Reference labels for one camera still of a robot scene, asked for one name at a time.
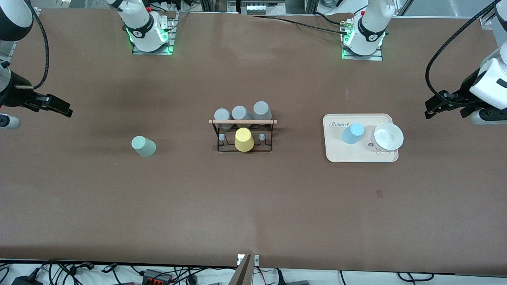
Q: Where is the black plug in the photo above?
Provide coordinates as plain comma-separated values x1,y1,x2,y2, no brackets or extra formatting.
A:
276,269,310,285

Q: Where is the yellow cup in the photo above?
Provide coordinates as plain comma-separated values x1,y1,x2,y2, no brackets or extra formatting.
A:
234,127,255,152

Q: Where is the light blue cup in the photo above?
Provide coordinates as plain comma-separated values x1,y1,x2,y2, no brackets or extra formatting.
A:
341,123,365,145

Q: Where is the looped black cable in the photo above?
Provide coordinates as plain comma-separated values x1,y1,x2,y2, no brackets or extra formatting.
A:
397,272,435,283

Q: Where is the metal camera mount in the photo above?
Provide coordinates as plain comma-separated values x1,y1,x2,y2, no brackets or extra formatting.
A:
230,253,260,285

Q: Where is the white bowl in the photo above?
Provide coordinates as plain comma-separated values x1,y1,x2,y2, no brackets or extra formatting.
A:
371,122,404,153

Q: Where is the aluminium frame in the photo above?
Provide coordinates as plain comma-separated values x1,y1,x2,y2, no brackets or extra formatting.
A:
200,0,239,13

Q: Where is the aluminium corner profile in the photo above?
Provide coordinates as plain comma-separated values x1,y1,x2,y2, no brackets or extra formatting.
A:
478,0,507,30

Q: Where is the black power adapter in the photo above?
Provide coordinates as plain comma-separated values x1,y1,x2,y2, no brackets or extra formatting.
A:
11,275,42,285

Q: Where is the black orange terminal block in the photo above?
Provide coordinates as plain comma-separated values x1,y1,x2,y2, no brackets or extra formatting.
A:
142,269,173,285

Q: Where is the black cable on table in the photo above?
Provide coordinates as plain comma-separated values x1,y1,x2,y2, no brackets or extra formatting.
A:
253,13,351,37

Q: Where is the pale green cup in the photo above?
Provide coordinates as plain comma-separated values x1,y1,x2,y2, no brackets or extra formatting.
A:
131,136,156,158

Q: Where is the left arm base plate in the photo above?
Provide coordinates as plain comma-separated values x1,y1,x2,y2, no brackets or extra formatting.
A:
342,20,384,61

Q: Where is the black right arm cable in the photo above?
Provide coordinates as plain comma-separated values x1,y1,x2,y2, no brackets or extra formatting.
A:
15,0,50,90

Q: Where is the tangled black cable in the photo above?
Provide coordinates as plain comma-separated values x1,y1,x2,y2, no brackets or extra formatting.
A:
170,267,238,285
40,259,96,285

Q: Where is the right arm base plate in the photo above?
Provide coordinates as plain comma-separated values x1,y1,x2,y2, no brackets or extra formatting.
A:
132,12,176,55

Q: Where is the black wire cup rack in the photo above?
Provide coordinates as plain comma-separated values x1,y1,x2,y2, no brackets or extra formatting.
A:
209,119,278,153

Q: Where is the beige rabbit print tray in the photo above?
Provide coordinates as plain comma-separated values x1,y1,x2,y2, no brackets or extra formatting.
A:
323,114,399,163

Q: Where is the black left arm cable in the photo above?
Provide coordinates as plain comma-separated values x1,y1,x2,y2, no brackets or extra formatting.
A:
425,0,507,106

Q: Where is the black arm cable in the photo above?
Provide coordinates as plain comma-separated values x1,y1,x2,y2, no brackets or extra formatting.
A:
15,0,50,90
425,0,507,106

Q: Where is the grey cup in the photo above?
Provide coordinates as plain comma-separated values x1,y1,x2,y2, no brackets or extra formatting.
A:
253,101,273,125
231,105,254,128
214,108,233,130

